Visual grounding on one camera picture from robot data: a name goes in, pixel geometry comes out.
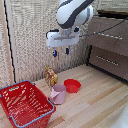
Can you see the black vertical frame strip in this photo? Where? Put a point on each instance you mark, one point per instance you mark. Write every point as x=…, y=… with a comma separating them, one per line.
x=9, y=43

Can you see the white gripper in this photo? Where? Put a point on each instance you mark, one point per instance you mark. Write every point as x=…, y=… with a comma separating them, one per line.
x=63, y=38

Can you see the dark brown drawer cabinet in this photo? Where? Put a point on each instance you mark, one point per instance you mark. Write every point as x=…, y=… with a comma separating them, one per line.
x=110, y=46

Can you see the brown yellow snack bag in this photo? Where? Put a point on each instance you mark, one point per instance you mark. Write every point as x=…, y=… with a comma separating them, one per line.
x=50, y=77

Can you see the red bowl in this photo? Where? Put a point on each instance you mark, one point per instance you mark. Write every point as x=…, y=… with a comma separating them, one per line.
x=72, y=86

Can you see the pink mug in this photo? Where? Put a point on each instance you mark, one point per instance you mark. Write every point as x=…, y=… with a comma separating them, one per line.
x=59, y=94

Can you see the red plastic shopping basket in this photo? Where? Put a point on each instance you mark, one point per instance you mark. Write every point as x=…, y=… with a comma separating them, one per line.
x=25, y=105

